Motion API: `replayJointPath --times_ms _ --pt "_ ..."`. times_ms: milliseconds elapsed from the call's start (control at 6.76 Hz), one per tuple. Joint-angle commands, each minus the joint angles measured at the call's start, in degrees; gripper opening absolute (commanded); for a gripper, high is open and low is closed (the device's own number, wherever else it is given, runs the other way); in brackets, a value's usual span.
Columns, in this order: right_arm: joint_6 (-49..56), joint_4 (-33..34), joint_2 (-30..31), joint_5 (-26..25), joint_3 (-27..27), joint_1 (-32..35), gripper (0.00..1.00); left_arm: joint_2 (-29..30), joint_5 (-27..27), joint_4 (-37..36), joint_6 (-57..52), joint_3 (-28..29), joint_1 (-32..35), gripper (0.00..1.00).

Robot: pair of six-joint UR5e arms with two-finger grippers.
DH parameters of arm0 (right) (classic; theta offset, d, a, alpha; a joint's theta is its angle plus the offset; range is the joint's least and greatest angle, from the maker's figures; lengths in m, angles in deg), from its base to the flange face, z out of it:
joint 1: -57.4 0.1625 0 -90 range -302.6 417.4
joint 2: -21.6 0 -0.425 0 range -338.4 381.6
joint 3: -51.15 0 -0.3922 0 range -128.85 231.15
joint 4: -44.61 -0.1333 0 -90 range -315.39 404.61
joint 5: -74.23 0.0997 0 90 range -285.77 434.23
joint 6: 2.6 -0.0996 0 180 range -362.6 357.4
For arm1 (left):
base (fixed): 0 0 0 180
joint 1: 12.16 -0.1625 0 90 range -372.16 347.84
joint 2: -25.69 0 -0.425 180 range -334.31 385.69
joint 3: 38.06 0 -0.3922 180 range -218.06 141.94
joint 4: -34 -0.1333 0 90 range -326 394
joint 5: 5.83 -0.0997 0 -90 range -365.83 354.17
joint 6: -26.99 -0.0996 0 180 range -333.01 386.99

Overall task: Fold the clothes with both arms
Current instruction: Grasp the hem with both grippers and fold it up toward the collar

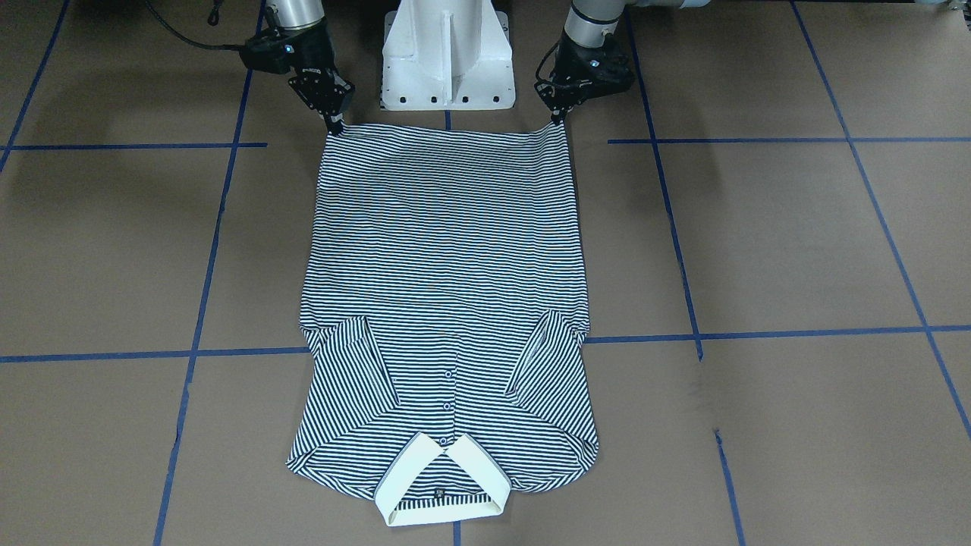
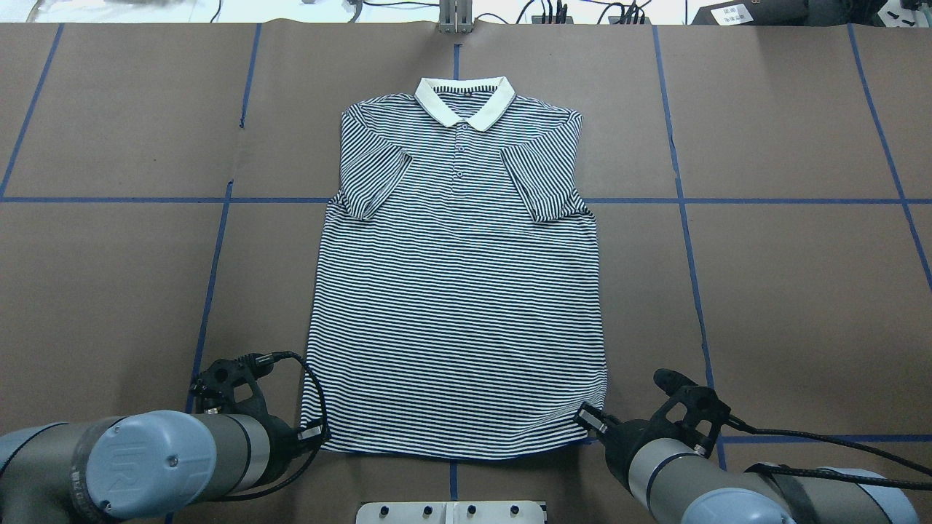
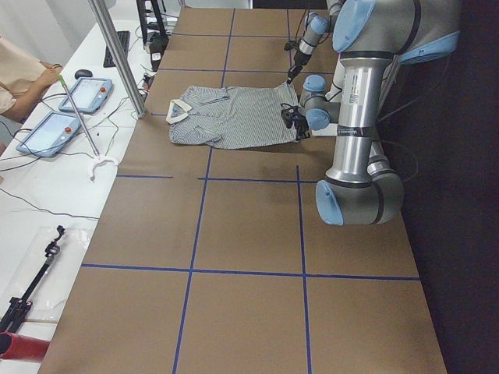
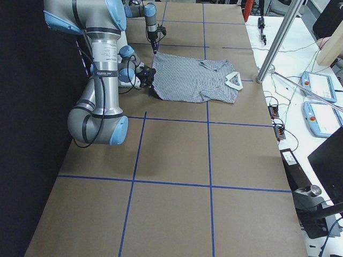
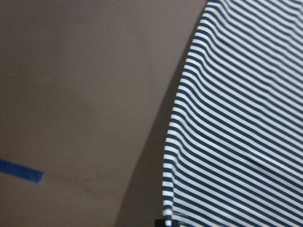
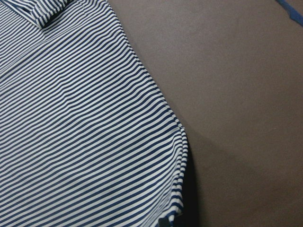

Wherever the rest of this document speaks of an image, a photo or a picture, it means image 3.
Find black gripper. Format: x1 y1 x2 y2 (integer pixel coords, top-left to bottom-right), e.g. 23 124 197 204
284 40 312 84
281 103 310 141

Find navy white striped polo shirt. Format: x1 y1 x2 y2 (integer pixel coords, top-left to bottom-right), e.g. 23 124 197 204
166 83 298 150

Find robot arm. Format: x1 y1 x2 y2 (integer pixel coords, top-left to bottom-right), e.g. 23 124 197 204
284 0 345 84
281 1 462 225

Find person in beige clothes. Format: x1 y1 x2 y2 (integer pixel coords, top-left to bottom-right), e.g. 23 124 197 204
1 37 63 123

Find black power adapter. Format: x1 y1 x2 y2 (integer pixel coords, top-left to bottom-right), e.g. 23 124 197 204
147 33 169 72

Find black stool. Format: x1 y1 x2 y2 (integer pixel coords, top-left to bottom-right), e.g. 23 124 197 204
136 0 168 44

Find black keyboard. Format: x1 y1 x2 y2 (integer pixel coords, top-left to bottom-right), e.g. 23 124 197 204
102 30 131 69

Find metal rod with hook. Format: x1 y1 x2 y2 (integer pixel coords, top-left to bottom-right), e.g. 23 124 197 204
58 74 119 181

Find upper blue teach pendant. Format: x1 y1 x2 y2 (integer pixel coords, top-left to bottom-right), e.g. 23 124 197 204
70 77 113 115

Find blue teach pendant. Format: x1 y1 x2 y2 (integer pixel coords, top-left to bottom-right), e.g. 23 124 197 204
70 77 113 115
16 111 80 157

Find black computer mouse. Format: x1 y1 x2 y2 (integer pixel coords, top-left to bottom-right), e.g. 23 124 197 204
74 69 93 79

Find lower blue teach pendant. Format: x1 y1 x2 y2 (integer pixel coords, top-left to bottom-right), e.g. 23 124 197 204
16 111 80 157

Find red cylinder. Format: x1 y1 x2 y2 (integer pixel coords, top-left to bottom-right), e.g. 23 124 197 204
1 332 50 362

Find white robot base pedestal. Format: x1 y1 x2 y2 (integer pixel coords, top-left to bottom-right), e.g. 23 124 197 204
312 60 345 136

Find aluminium frame post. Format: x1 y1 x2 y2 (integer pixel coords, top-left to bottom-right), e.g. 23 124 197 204
88 0 147 118

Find black camera tripod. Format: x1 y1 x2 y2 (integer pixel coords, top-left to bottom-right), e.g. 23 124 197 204
0 224 67 334

